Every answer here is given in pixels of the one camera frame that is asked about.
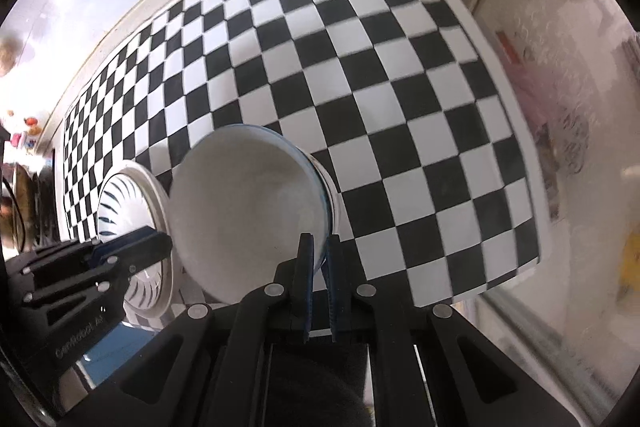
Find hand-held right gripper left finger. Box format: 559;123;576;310
60;233;315;427

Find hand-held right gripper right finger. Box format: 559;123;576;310
327;234;576;427

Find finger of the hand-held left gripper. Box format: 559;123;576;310
22;233;174;324
20;226;164;282

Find white plate with blue petals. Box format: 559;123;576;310
98;172;169;311

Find white plate with grey swirl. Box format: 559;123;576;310
96;159;177;319

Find white bowl with thin rim line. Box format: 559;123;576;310
235;123;344;243

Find white bowl with floral rim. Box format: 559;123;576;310
169;125;331;305

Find dark metal pot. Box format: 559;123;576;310
0;162;59;254

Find colourful small ornaments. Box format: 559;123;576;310
6;108;45;156

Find black white checkered tablecloth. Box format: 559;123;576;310
62;0;544;333

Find round beige object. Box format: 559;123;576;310
0;34;24;78

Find patterned frosted window pane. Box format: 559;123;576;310
472;0;640;413

